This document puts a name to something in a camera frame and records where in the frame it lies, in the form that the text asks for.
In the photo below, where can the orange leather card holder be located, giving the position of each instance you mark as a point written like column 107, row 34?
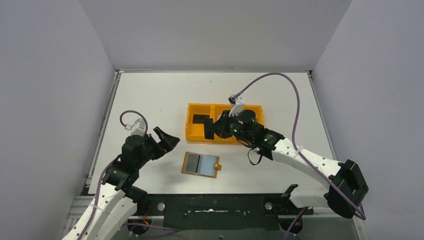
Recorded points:
column 200, row 164

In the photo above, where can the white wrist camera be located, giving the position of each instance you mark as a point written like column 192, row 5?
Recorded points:
column 138, row 127
column 237, row 105

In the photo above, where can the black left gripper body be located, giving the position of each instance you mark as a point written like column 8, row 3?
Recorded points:
column 156, row 145

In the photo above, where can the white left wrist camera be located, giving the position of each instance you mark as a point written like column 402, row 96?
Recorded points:
column 138, row 127

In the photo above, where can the yellow right plastic bin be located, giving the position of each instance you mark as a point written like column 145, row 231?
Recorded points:
column 258, row 109

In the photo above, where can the yellow middle plastic bin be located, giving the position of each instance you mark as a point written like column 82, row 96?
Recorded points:
column 218, row 111

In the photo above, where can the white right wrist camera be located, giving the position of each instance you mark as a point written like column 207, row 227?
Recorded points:
column 237, row 105

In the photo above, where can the black card from holder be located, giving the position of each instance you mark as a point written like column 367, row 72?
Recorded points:
column 208, row 129

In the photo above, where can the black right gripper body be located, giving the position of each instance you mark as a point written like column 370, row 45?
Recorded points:
column 224, row 125

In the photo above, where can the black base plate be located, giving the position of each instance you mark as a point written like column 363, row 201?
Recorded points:
column 268, row 211

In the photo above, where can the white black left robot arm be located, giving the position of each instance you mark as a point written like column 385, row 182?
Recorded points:
column 116, row 198

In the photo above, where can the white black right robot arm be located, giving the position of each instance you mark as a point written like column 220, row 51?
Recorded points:
column 342, row 185

